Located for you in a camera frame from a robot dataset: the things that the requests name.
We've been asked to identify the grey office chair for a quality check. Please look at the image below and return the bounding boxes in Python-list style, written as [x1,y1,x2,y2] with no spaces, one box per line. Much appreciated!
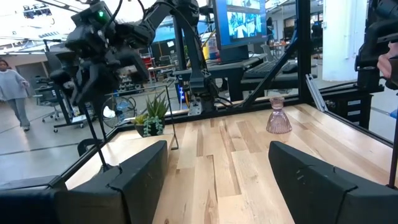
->
[32,76,64,123]

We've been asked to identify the potted succulent plant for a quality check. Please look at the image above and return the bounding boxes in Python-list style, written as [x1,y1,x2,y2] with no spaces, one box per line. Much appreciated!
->
[132,90,170,138]

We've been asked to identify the silver metal mounting bracket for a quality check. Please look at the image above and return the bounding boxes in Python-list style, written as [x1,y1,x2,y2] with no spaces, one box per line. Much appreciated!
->
[187,98,203,117]

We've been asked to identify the round wire floor fan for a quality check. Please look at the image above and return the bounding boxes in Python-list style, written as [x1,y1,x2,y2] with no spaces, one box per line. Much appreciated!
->
[101,95,137,129]

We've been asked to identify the person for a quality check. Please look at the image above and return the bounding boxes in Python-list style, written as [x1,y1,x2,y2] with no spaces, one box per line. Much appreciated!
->
[0,58,31,133]

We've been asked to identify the black office desk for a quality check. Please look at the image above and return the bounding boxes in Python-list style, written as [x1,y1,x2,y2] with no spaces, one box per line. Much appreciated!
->
[173,53,318,102]

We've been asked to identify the black computer keyboard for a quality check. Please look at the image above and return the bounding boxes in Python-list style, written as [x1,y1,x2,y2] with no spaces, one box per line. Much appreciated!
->
[243,60,285,79]

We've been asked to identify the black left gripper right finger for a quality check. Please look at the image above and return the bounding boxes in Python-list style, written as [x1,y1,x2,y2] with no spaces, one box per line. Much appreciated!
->
[269,141,398,224]

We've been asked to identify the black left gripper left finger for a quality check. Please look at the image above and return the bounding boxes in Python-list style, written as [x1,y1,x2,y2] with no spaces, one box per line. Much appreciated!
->
[54,139,169,224]

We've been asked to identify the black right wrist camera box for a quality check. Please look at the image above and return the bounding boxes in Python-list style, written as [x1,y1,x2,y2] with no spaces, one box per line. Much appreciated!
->
[70,1,116,43]

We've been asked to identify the computer monitor with blue screen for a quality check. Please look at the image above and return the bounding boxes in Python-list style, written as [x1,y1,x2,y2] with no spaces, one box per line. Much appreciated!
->
[212,0,269,64]

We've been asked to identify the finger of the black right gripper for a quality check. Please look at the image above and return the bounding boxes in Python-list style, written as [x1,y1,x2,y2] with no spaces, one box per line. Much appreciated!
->
[70,61,110,107]
[49,51,81,91]

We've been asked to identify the black aluminium table frame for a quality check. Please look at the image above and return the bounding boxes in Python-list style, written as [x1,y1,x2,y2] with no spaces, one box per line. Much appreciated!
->
[0,0,398,190]

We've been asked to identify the pink ribbed glass candle holder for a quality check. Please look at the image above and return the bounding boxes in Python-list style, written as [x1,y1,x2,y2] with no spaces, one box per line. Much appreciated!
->
[266,96,293,135]

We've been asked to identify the black drawer cabinet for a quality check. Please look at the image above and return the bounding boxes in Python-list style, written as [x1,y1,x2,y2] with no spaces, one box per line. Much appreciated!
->
[322,88,374,130]

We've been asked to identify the person's hand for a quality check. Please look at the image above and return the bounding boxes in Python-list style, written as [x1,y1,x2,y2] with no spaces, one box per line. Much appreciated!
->
[376,42,398,80]

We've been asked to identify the black computer mouse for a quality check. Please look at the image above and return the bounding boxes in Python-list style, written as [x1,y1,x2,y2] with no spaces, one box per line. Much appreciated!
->
[281,62,299,75]

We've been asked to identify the black curved frame fitting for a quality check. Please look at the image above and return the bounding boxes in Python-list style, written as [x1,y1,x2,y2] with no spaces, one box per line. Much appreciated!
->
[76,138,104,157]

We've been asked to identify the silver aluminium extrusion bar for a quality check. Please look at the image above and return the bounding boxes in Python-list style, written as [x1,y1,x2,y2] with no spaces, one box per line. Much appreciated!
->
[305,73,329,113]

